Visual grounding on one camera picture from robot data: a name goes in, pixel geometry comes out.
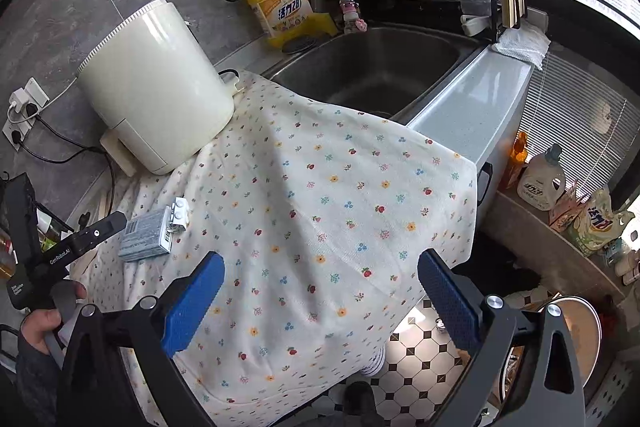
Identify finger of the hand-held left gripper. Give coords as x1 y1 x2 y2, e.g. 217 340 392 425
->
40 211 128 277

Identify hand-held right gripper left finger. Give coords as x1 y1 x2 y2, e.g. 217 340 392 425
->
59 251 226 427

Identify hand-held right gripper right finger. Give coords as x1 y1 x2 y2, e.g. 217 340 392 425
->
417 249 586 427

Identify blue and white carton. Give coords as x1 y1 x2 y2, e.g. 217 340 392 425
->
119 207 176 264

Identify person's left forearm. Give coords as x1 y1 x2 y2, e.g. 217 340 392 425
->
14 332 68 427

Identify person's left hand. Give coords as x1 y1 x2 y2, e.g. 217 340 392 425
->
21 283 88 354

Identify white blister pack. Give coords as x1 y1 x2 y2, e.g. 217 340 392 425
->
167 199 191 231

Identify person's black shoe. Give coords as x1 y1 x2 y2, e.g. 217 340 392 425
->
342 382 387 427

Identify floral tablecloth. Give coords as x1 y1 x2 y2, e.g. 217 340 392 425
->
82 72 477 427

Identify white laundry detergent bottle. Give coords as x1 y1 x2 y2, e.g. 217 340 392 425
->
517 144 569 212

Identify cream air fryer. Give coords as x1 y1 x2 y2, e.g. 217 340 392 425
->
76 0 243 176

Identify orange bottle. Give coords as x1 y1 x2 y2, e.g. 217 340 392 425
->
509 132 529 188

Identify printed detergent refill bag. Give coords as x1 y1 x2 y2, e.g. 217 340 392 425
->
567 189 637 258

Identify window blinds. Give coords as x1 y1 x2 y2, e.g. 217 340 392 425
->
517 52 628 210

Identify stainless steel sink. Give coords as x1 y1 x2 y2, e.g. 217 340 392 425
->
262 24 488 124

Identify white dish cloth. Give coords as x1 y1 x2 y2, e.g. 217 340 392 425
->
491 27 552 70

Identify yellow detergent bottle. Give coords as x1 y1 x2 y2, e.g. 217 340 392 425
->
237 0 339 48

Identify small pink decorated bottle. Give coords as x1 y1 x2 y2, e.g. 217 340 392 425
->
337 0 369 36

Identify white wall socket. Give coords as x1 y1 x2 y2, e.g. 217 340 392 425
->
2 77 51 152

